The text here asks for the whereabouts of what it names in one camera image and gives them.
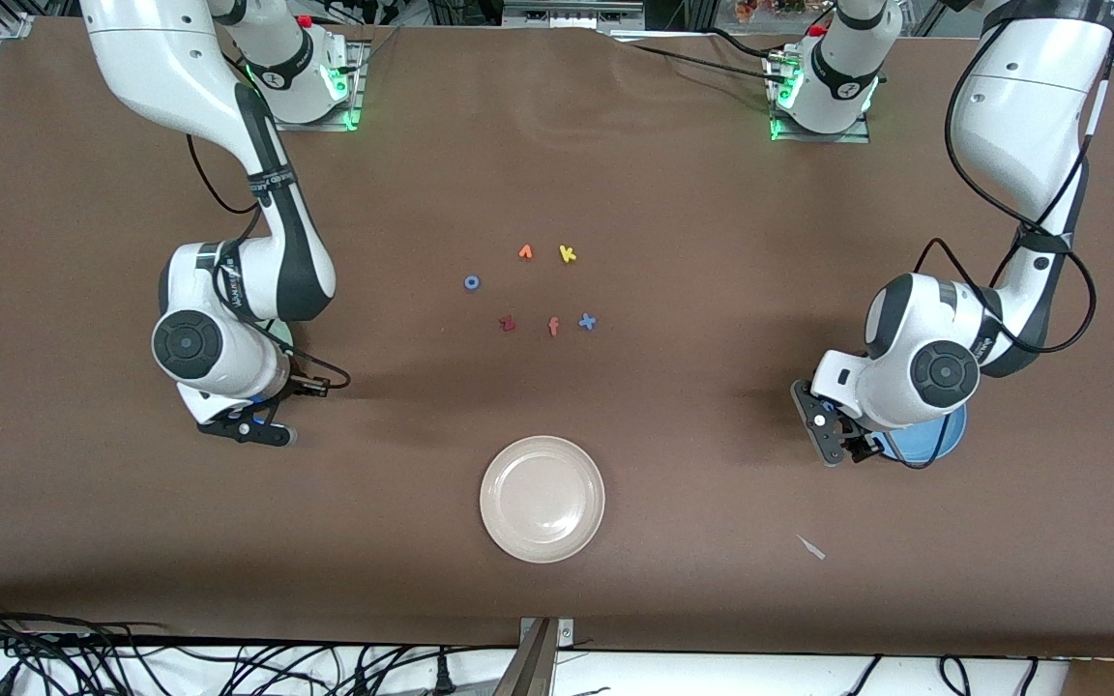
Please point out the blue plate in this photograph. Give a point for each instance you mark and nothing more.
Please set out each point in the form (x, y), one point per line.
(934, 440)

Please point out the beige plate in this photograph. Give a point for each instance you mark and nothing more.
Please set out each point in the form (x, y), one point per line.
(542, 499)

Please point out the green plate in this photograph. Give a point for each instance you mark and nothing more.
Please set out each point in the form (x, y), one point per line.
(277, 333)

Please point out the metal base plate right arm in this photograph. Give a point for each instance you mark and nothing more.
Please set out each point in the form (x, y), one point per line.
(356, 106)

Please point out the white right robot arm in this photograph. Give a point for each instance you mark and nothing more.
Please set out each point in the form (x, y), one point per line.
(161, 68)

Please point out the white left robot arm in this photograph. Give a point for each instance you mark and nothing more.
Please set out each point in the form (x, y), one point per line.
(1031, 116)

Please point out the metal base plate left arm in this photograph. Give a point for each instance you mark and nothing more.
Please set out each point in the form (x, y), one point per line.
(808, 137)

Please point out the black bracket on right gripper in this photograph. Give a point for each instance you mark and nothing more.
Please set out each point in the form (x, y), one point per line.
(248, 431)

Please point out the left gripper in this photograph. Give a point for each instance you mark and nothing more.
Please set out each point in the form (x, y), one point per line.
(868, 446)

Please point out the small white paper scrap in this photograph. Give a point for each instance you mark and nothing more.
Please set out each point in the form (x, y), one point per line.
(811, 547)

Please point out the grey device behind table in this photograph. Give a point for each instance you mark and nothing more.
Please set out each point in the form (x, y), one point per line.
(571, 14)

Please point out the brown table cover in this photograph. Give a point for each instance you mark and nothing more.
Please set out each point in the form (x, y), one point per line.
(673, 193)

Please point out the blue foam letter X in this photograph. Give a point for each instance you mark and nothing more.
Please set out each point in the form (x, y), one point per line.
(587, 322)

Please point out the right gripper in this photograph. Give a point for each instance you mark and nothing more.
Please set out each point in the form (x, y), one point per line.
(298, 386)

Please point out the metal table leg bracket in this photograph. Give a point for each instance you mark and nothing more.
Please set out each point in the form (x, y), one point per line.
(540, 667)

